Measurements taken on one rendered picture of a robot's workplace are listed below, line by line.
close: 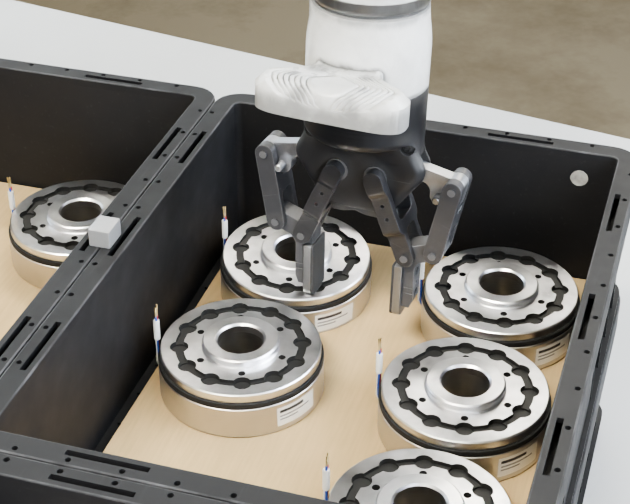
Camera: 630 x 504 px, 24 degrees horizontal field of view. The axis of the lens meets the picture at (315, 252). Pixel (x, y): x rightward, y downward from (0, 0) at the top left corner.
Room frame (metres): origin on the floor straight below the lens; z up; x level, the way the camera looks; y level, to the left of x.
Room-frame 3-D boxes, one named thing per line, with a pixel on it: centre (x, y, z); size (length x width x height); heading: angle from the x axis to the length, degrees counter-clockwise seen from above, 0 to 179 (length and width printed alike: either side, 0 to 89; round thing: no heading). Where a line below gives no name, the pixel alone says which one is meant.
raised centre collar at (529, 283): (0.79, -0.12, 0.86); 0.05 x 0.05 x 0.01
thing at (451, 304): (0.79, -0.12, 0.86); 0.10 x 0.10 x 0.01
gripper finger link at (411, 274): (0.77, -0.07, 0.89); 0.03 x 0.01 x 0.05; 68
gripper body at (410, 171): (0.79, -0.03, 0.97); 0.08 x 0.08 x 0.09
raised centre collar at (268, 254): (0.83, 0.01, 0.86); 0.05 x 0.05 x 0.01
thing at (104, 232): (0.74, 0.13, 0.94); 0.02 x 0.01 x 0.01; 163
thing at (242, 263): (0.83, 0.01, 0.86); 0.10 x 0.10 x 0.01
